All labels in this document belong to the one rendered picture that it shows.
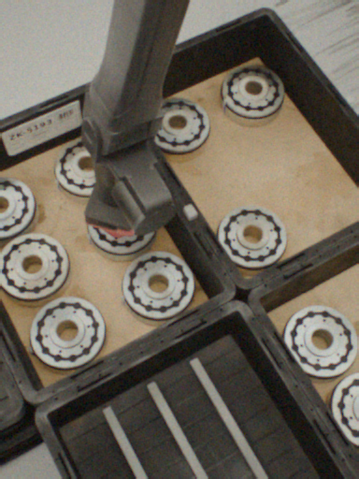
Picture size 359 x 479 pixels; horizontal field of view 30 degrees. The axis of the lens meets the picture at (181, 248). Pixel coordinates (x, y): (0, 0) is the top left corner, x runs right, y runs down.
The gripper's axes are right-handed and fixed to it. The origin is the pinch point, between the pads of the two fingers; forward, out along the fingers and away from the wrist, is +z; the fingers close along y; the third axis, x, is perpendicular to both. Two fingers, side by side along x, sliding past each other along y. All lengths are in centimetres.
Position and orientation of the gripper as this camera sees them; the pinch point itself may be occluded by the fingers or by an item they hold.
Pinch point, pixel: (121, 217)
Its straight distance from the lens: 98.1
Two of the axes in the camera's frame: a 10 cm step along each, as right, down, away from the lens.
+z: -0.5, 3.8, 9.2
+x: -9.6, -2.7, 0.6
